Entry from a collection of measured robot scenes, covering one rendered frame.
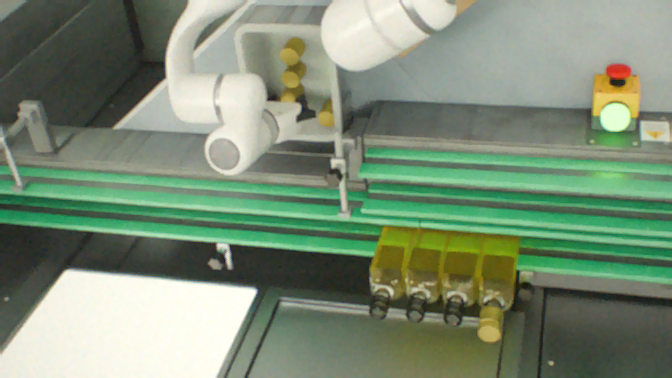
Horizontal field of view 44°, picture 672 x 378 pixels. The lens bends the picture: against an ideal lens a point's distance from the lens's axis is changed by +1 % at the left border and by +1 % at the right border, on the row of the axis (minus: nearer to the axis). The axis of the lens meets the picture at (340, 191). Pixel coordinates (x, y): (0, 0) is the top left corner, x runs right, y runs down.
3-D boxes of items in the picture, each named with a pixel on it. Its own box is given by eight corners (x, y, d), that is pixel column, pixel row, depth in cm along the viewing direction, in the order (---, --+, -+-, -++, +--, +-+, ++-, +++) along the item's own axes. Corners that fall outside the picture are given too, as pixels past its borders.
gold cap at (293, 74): (286, 59, 151) (279, 70, 147) (305, 59, 150) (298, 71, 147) (289, 77, 153) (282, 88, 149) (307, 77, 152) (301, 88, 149)
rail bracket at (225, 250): (235, 240, 166) (210, 286, 155) (229, 213, 162) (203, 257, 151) (254, 242, 165) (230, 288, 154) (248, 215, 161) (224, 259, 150)
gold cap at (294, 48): (285, 36, 148) (278, 47, 145) (305, 37, 147) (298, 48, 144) (288, 54, 150) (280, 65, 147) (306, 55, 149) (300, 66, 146)
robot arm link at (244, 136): (190, 79, 121) (252, 79, 118) (219, 64, 130) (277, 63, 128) (203, 178, 126) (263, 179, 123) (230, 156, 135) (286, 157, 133)
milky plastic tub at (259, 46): (265, 114, 161) (251, 138, 154) (248, 4, 148) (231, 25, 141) (353, 118, 157) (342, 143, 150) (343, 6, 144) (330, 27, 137)
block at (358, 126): (354, 160, 155) (345, 181, 149) (350, 115, 149) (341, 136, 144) (373, 161, 154) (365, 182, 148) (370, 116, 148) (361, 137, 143)
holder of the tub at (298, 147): (271, 136, 164) (258, 157, 158) (250, 4, 148) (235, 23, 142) (355, 141, 160) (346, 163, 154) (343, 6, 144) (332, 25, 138)
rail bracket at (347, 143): (347, 189, 150) (329, 232, 141) (338, 108, 141) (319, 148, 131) (363, 191, 150) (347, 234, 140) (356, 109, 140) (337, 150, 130)
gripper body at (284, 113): (226, 151, 137) (250, 132, 148) (285, 154, 135) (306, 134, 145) (222, 107, 135) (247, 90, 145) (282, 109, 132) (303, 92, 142)
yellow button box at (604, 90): (591, 107, 144) (590, 130, 138) (594, 68, 140) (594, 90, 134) (634, 109, 142) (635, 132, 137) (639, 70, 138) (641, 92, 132)
